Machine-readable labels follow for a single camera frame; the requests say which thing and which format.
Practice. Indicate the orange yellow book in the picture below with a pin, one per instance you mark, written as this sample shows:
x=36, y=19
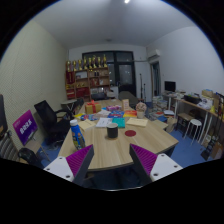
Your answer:
x=130, y=113

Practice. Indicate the cluttered white side desk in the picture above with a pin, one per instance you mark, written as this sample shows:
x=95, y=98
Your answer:
x=196, y=106

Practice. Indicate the black office chair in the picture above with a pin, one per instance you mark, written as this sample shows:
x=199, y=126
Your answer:
x=46, y=116

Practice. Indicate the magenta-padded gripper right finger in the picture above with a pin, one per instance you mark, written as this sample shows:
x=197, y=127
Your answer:
x=160, y=166

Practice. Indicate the black framed glass door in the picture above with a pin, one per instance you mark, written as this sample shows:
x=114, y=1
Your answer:
x=125, y=73

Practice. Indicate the black computer monitor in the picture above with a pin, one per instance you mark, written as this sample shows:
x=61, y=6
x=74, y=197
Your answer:
x=170, y=86

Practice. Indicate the purple sign board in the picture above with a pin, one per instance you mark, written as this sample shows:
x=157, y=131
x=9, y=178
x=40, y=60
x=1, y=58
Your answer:
x=25, y=126

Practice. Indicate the black mug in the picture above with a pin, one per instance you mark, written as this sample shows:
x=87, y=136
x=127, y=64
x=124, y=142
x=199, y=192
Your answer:
x=112, y=131

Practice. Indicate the small wooden card stand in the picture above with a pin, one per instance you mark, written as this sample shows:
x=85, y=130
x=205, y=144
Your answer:
x=125, y=105

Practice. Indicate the black mesh chair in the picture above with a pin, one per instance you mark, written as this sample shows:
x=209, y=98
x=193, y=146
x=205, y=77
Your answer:
x=8, y=148

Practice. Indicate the pink box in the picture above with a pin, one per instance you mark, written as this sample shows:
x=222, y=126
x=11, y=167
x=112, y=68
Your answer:
x=113, y=108

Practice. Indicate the teal book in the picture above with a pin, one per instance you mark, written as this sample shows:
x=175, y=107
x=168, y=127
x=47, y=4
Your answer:
x=119, y=122

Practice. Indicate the wooden shelf unit with trophies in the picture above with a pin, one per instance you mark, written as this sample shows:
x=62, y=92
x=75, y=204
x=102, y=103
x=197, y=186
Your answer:
x=83, y=81

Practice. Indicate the ceiling light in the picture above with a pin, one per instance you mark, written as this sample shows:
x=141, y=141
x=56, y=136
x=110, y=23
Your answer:
x=127, y=1

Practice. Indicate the pink flowers in white pot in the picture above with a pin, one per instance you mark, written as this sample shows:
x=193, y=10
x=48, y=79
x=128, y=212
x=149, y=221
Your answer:
x=141, y=107

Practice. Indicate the blue white-capped drink bottle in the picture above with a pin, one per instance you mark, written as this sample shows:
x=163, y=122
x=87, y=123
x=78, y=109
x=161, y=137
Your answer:
x=77, y=136

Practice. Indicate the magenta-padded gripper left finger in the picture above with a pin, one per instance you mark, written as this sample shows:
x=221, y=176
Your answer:
x=63, y=168

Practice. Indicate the flat round red coaster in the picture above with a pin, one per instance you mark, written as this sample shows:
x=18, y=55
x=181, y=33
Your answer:
x=130, y=133

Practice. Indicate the white round stool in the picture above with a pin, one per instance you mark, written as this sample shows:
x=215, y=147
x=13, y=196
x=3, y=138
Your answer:
x=195, y=123

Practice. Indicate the cream book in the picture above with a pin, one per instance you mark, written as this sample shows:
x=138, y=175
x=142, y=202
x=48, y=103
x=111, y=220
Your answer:
x=86, y=124

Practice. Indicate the white air conditioner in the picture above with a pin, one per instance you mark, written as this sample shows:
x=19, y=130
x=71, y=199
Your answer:
x=153, y=55

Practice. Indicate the yellow gift box red ribbon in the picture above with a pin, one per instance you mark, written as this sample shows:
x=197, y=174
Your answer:
x=93, y=107

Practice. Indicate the beige paper envelope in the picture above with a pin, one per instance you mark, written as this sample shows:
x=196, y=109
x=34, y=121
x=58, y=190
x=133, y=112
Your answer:
x=137, y=122

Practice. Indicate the white printed booklet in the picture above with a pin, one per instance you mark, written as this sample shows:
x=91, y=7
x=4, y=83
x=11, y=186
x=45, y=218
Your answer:
x=104, y=122

